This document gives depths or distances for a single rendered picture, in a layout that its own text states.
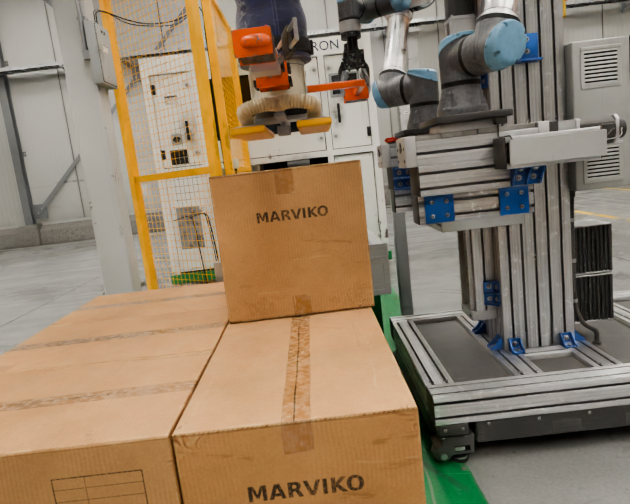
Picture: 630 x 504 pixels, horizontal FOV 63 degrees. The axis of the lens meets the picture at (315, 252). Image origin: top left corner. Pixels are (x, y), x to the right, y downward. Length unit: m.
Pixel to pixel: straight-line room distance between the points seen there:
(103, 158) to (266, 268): 1.70
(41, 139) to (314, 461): 11.61
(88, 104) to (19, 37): 9.68
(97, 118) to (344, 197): 1.84
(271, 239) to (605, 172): 1.12
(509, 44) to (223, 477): 1.24
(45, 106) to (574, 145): 11.35
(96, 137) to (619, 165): 2.36
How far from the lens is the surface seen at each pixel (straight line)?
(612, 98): 1.96
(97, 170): 2.95
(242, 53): 1.05
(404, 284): 2.71
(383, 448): 0.90
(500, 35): 1.53
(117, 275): 2.98
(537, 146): 1.55
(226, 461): 0.91
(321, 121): 1.49
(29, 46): 12.51
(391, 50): 2.28
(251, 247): 1.39
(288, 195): 1.37
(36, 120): 12.31
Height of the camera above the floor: 0.93
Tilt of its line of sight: 9 degrees down
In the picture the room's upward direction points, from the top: 7 degrees counter-clockwise
